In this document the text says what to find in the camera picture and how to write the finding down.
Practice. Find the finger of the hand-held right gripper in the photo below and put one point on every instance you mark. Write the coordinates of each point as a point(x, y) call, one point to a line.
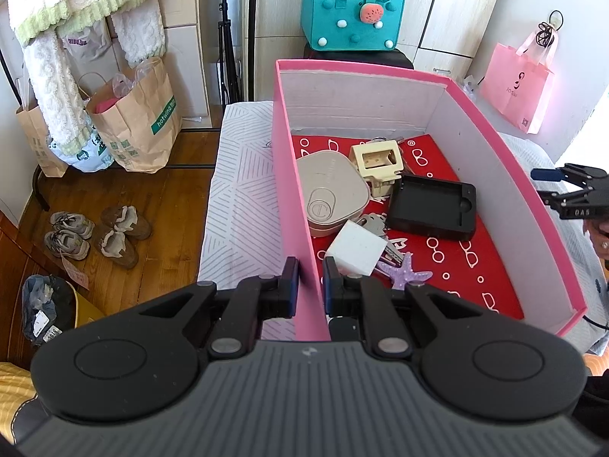
point(546, 174)
point(566, 198)

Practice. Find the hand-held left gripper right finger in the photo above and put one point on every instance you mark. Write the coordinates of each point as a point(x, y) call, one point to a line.
point(329, 282)

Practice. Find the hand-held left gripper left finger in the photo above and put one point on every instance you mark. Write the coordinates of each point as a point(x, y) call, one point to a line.
point(295, 282)

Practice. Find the white foam block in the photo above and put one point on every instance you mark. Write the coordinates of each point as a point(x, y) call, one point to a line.
point(354, 247)

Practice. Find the bunch of keys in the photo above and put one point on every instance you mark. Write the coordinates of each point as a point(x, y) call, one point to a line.
point(373, 223)

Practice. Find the purple starfish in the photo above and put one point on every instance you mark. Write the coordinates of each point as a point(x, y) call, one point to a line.
point(404, 273)

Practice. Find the pink cardboard box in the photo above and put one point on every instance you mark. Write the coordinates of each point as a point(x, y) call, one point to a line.
point(476, 119)

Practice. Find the black rectangular case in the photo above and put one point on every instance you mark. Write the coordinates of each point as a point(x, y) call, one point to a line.
point(428, 209)

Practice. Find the person's right hand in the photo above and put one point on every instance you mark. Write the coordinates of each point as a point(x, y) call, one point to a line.
point(600, 235)

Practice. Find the black rounded device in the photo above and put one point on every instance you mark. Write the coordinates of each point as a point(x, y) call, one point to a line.
point(343, 331)

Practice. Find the pink tote bag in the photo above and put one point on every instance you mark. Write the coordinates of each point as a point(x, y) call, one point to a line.
point(516, 85)

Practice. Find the red printed mat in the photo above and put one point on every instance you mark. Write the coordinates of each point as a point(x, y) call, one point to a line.
point(418, 247)

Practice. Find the beige square case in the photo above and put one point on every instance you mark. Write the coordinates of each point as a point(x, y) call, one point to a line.
point(328, 176)

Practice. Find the small clear plastic bag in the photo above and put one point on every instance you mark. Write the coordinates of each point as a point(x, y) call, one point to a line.
point(471, 86)

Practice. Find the cream plastic holder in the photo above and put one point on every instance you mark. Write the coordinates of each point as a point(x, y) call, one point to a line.
point(395, 164)

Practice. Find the white wardrobe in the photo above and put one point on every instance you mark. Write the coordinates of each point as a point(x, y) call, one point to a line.
point(452, 9)

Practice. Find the large brown paper bag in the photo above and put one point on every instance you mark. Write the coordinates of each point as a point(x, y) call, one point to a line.
point(142, 133)

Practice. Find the dark suitcase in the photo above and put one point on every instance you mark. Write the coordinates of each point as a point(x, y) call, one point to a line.
point(361, 59)

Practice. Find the pink paper tag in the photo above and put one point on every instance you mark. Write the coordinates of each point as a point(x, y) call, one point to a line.
point(76, 272)

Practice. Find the grey sneaker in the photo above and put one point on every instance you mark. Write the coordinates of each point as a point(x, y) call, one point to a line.
point(73, 224)
point(66, 245)

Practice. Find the black tripod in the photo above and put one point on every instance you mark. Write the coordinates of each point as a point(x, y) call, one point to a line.
point(228, 57)

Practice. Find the white green plastic bag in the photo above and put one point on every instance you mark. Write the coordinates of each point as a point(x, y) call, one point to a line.
point(90, 157)

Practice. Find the beige cabinet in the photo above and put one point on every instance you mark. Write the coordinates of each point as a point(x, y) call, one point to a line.
point(190, 57)

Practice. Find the trash bin with grey bag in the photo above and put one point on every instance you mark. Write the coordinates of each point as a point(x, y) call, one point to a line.
point(45, 304)

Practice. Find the pink cloth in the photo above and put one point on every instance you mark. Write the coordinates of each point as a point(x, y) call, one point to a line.
point(104, 104)

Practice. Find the crumpled clear plastic bag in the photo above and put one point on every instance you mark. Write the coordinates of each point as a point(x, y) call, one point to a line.
point(126, 83)

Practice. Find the teal felt bag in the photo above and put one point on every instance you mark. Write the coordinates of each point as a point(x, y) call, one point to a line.
point(333, 14)

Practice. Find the black clothes rack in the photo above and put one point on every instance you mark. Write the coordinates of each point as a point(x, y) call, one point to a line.
point(38, 190)

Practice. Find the wooden cabinet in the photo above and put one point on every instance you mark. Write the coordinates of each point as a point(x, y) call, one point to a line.
point(9, 295)

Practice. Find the small brown paper bag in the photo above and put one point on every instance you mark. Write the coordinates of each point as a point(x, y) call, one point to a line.
point(35, 138)

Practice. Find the yellow striped cloth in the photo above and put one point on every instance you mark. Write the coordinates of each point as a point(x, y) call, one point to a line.
point(14, 385)

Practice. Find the grey plastic bag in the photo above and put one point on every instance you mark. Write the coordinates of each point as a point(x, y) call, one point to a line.
point(85, 52)

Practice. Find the white green plush garment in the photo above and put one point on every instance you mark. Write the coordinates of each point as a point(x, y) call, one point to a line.
point(47, 81)

